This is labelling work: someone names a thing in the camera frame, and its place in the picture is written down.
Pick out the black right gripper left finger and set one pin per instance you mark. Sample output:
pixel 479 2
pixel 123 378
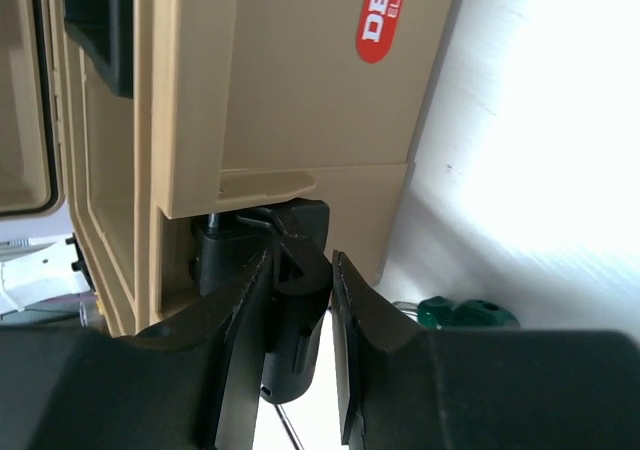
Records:
pixel 189 382

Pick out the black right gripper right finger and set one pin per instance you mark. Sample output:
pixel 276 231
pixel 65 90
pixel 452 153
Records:
pixel 401 385

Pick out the green stubby flathead screwdriver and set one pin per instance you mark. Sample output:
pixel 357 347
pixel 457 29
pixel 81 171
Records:
pixel 440 313

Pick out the black toolbox front latch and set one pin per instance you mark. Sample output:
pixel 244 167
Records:
pixel 295 233

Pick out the tan plastic toolbox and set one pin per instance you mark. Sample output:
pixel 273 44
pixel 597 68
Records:
pixel 140 115

